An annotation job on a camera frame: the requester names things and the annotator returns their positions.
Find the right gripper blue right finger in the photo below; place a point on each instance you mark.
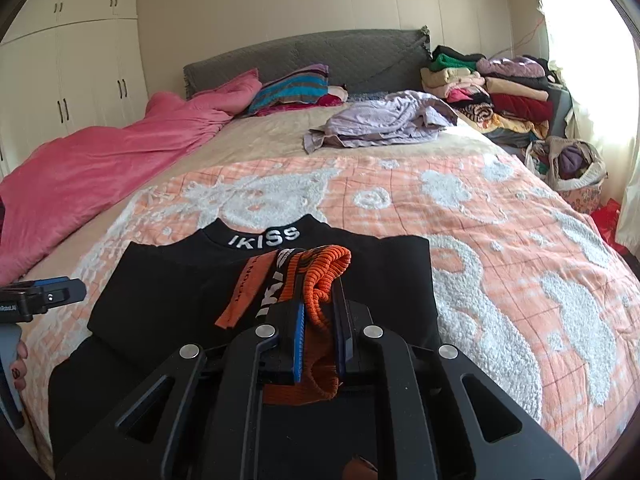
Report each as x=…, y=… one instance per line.
x=341, y=328

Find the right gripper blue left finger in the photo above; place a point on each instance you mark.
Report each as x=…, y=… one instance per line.
x=298, y=342

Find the black long-sleeve shirt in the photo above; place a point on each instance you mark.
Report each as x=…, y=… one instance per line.
x=188, y=369

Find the pile of folded clothes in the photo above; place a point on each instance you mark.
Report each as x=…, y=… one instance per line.
x=513, y=102

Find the left hand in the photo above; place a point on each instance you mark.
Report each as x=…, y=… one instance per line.
x=19, y=367

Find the pink duvet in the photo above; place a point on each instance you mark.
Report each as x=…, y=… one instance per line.
x=68, y=181

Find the orange white tufted blanket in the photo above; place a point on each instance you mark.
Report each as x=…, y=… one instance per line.
x=525, y=285

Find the beige bed sheet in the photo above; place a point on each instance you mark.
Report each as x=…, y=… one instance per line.
x=275, y=136

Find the lilac crumpled garment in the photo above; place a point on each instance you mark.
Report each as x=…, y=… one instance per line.
x=400, y=118

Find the cream built-in wardrobe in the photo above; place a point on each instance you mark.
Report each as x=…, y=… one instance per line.
x=68, y=65

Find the striped colourful pillow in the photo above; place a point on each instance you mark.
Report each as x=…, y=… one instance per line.
x=304, y=87

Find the grey padded headboard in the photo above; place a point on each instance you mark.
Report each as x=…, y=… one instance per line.
x=361, y=60

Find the floral laundry basket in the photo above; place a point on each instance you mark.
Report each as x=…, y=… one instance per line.
x=572, y=168

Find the red plastic bag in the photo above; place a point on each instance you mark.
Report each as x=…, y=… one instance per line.
x=606, y=218

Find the cream curtain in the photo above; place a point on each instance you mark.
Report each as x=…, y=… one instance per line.
x=627, y=229

